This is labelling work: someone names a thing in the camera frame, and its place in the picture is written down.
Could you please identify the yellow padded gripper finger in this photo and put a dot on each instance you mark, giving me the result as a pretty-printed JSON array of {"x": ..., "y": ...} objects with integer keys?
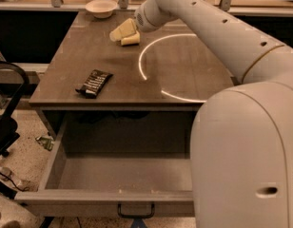
[{"x": 126, "y": 29}]

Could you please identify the yellow sponge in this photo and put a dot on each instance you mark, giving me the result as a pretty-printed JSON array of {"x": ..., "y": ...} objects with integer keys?
[{"x": 131, "y": 40}]

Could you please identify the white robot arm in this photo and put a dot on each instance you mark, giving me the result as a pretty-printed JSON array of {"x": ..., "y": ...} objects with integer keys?
[{"x": 241, "y": 145}]

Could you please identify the grey cabinet with top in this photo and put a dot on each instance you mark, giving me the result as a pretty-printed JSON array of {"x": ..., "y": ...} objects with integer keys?
[{"x": 170, "y": 69}]

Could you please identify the grey open top drawer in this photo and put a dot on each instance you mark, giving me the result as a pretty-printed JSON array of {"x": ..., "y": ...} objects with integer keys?
[{"x": 95, "y": 166}]

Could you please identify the blue stand under drawer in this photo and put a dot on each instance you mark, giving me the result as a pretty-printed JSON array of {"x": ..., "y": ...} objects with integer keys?
[{"x": 138, "y": 223}]

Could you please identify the white bowl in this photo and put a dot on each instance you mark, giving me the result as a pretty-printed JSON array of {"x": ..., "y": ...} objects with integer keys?
[{"x": 101, "y": 9}]

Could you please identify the black snack bar wrapper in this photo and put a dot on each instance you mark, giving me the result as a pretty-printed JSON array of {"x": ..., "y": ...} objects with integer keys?
[{"x": 94, "y": 84}]

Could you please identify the green wrapper on floor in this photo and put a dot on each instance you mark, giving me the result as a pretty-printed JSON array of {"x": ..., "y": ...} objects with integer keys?
[{"x": 47, "y": 142}]

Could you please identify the black office chair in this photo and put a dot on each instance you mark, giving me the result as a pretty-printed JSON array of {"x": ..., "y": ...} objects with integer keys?
[{"x": 8, "y": 125}]

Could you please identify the black drawer handle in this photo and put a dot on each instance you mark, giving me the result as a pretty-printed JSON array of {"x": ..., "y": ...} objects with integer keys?
[{"x": 136, "y": 211}]

